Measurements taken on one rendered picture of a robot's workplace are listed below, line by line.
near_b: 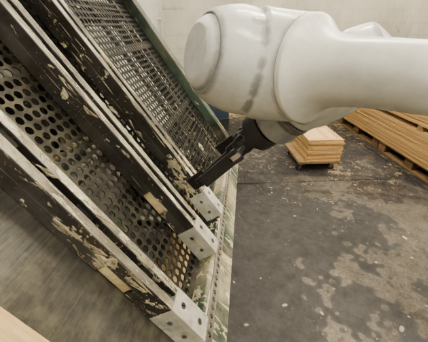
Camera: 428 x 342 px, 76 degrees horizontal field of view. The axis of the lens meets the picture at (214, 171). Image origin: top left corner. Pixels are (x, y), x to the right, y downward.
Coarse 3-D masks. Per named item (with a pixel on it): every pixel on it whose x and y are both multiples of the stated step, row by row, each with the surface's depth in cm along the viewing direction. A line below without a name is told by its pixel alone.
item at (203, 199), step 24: (48, 0) 77; (48, 24) 80; (72, 24) 80; (72, 48) 83; (96, 48) 86; (96, 72) 86; (120, 96) 89; (144, 120) 92; (144, 144) 96; (168, 144) 97; (168, 168) 99; (192, 168) 104; (192, 192) 103; (216, 216) 107
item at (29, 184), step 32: (0, 128) 47; (0, 160) 46; (32, 160) 50; (32, 192) 48; (64, 192) 52; (64, 224) 51; (96, 224) 55; (96, 256) 54; (128, 256) 59; (160, 288) 60; (160, 320) 62; (192, 320) 64
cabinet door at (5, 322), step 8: (0, 312) 39; (8, 312) 40; (0, 320) 38; (8, 320) 39; (16, 320) 40; (0, 328) 38; (8, 328) 39; (16, 328) 39; (24, 328) 40; (0, 336) 38; (8, 336) 38; (16, 336) 39; (24, 336) 40; (32, 336) 41; (40, 336) 42
